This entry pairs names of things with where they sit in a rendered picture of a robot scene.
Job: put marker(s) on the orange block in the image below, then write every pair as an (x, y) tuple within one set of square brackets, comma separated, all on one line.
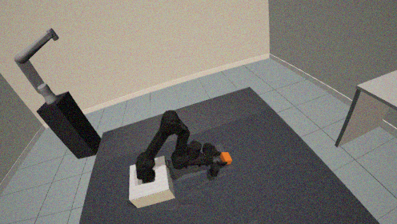
[(225, 157)]

